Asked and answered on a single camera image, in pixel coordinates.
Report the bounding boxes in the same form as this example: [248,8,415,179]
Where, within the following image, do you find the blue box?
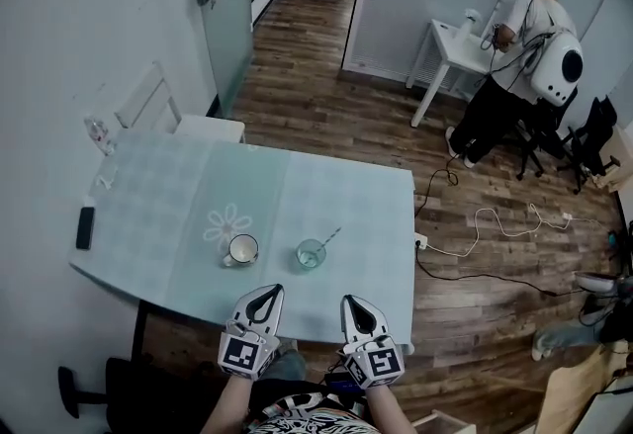
[323,369,365,394]

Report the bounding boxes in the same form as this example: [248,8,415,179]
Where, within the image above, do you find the white mug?
[220,233,260,270]

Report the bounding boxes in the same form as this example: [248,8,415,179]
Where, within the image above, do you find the striped straw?
[304,225,343,266]

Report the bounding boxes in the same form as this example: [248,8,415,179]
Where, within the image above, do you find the light green tablecloth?
[67,128,416,357]

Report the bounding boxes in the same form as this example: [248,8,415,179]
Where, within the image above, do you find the white bowl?
[575,270,620,295]

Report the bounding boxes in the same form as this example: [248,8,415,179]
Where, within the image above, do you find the black table leg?
[130,299,149,360]

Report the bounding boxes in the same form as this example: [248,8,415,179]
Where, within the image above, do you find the person's left forearm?
[199,371,254,434]

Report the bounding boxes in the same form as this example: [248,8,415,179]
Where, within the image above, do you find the person's patterned shirt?
[245,391,380,434]

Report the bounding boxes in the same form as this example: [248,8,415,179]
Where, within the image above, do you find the white chair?
[114,60,247,145]

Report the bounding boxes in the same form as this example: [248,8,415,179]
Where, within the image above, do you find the white floor cable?
[423,203,602,259]

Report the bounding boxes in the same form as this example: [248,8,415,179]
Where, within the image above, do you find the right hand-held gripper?
[339,294,407,392]

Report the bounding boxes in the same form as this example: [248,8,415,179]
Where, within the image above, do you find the black stool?
[57,356,219,434]

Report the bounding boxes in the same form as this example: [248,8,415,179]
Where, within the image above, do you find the black office chair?
[556,95,620,196]
[511,90,579,182]

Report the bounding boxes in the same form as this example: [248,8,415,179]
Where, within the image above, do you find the white spray bottle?
[455,8,484,42]

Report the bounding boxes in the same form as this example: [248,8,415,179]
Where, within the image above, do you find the white square table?
[406,18,498,129]

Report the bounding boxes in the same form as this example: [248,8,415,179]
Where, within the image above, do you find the black smartphone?
[74,206,97,252]

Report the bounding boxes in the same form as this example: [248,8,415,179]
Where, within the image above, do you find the frosted glass door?
[191,0,255,120]

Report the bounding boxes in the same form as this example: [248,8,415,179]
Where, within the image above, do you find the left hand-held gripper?
[217,283,287,382]

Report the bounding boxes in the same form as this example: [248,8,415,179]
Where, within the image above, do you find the clear glass cup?
[296,238,328,273]

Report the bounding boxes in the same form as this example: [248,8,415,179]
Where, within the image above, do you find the person's jeans leg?
[264,340,309,383]

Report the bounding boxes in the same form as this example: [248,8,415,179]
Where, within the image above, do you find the person's right forearm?
[364,383,415,434]

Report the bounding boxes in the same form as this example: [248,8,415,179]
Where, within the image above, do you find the black floor cable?
[412,152,588,299]

